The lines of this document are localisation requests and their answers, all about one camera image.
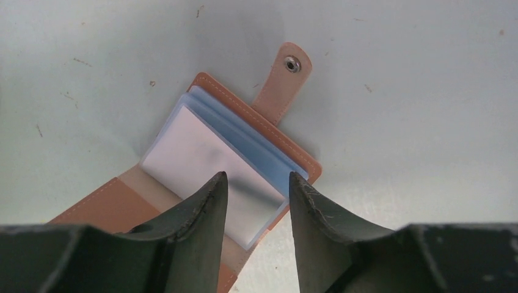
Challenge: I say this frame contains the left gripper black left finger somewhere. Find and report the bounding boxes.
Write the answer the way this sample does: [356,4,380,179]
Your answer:
[117,172,228,292]

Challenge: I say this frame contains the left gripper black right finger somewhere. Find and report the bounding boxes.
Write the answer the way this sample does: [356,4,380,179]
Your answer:
[289,172,393,292]

